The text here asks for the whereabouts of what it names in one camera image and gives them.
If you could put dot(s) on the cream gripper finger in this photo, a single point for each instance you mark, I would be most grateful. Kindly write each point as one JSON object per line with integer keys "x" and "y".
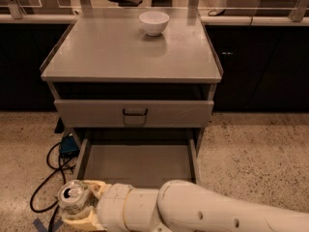
{"x": 98, "y": 188}
{"x": 88, "y": 223}

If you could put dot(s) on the blue power box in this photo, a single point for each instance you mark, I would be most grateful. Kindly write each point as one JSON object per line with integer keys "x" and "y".
{"x": 68, "y": 147}

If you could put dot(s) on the white ceramic bowl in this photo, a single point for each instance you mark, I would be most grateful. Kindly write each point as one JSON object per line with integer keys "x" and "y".
{"x": 153, "y": 23}

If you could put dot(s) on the open grey middle drawer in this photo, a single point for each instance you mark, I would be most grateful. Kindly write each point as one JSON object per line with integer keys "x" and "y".
{"x": 146, "y": 164}

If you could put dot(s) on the grey drawer cabinet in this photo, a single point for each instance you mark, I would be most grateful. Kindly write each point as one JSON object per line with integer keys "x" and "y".
{"x": 107, "y": 56}

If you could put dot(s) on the silver green 7up can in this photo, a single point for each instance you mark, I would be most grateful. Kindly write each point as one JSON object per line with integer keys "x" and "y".
{"x": 74, "y": 196}

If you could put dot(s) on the closed grey upper drawer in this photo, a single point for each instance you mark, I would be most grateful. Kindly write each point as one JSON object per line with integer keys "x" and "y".
{"x": 140, "y": 114}

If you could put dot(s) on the black office chair seat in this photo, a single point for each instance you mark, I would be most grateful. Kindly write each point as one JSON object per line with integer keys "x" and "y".
{"x": 127, "y": 3}

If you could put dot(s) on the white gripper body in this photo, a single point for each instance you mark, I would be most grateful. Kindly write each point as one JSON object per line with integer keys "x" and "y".
{"x": 111, "y": 204}

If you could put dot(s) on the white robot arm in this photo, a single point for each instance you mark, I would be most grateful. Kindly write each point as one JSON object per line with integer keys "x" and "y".
{"x": 178, "y": 206}

